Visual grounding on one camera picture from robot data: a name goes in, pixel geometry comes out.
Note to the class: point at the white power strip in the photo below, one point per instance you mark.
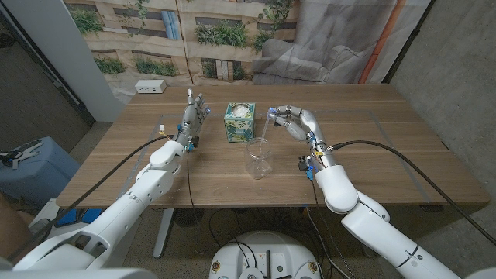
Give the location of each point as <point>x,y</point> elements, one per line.
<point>150,86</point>

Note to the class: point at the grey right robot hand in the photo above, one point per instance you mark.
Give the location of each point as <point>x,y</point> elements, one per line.
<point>312,124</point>

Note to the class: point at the grey foot pedal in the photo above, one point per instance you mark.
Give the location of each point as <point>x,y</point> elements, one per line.
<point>40,228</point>

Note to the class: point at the white robot torso base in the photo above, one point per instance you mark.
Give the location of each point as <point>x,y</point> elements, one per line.
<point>232,252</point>

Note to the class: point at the blue flat panel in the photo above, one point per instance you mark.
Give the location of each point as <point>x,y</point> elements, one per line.
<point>91,215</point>

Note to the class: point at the grey hand-held gripper tool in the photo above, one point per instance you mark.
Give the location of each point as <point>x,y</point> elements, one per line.
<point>23,153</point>

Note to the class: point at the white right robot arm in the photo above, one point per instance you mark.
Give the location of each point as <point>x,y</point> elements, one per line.
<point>368,224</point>

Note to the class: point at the black round perforated disc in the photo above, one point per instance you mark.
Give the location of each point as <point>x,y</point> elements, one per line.
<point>188,217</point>

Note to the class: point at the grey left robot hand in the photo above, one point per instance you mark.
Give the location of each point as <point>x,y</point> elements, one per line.
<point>190,120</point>

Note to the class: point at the blue-grey storage case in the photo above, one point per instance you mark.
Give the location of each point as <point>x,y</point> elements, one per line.
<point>38,178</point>

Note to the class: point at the clear plastic cup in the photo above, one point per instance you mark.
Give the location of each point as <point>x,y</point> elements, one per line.
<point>258,166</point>

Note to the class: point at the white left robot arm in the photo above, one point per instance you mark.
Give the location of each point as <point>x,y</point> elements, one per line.
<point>128,209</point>

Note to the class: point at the white floor platform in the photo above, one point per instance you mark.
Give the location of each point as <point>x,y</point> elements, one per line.
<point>48,209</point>

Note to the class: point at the printed fabric backdrop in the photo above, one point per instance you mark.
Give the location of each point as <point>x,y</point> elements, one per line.
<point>232,58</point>

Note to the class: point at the clear plastic pipette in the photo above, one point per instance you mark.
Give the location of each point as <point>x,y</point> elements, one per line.
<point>264,133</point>

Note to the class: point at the teal floral tissue box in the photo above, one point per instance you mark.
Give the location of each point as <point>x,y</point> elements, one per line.
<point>239,128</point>

